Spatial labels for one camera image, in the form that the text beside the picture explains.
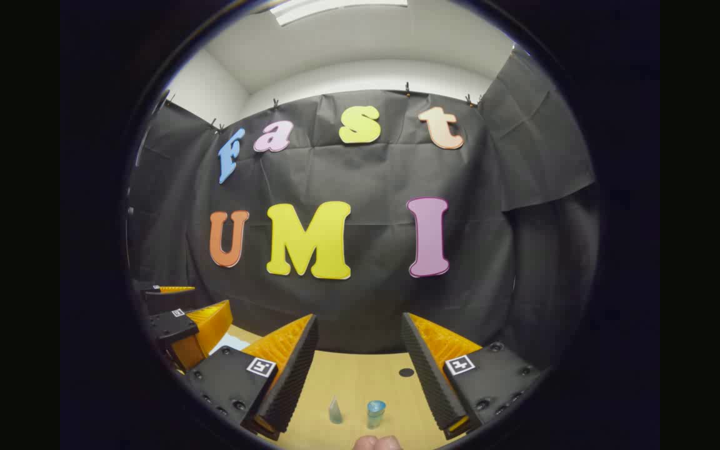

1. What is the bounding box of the ceiling light panel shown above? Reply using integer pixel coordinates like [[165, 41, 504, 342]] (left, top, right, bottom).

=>
[[271, 0, 409, 27]]

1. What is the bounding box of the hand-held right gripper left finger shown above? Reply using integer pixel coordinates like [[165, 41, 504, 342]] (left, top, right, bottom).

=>
[[186, 312, 320, 441]]

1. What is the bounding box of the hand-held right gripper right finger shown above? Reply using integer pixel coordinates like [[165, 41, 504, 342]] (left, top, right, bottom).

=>
[[401, 311, 543, 441]]

